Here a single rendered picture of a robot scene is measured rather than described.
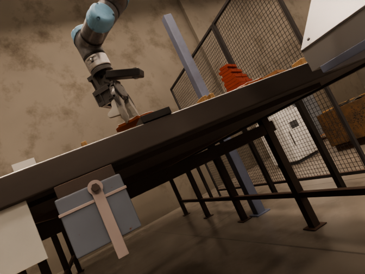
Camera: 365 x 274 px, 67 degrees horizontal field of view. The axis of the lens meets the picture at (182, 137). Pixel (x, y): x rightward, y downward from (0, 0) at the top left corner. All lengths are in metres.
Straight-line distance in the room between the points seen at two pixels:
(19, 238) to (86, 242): 0.12
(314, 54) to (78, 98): 5.74
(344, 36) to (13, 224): 0.81
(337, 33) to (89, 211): 0.68
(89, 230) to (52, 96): 5.75
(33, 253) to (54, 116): 5.54
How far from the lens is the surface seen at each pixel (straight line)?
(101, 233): 0.59
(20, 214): 0.63
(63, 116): 6.11
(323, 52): 0.80
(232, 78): 1.90
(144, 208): 5.95
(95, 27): 0.89
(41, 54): 6.71
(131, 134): 0.63
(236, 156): 2.97
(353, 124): 4.49
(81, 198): 0.59
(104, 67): 0.93
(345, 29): 0.77
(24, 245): 0.63
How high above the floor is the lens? 0.79
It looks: 6 degrees up
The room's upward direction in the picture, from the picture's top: 25 degrees counter-clockwise
